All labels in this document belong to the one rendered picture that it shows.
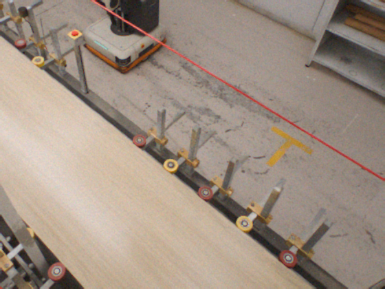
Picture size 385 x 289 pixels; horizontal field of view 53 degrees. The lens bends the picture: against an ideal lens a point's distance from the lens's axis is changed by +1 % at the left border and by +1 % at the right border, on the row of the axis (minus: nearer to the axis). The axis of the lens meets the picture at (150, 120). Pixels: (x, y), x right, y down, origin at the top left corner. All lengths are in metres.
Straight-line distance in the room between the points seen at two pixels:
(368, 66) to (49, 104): 3.14
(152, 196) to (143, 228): 0.18
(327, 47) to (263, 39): 0.65
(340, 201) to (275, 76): 1.41
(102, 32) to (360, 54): 2.62
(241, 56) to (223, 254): 2.67
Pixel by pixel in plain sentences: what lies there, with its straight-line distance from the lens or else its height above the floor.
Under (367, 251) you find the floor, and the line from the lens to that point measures 3.33.
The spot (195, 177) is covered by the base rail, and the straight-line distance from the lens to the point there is 2.39.
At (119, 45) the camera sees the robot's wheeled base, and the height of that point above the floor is 0.28.
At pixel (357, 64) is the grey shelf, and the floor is 0.14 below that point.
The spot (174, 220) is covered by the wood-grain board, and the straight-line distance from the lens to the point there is 2.03.
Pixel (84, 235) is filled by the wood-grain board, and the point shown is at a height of 0.90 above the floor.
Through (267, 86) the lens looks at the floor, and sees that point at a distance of 4.00.
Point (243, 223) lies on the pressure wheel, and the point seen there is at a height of 0.91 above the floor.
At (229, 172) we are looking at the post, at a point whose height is 1.01.
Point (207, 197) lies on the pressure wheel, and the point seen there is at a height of 0.91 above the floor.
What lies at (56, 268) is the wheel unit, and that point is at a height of 0.90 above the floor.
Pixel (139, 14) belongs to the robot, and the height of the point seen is 0.55.
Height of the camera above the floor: 2.75
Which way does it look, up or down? 51 degrees down
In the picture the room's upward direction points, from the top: 1 degrees clockwise
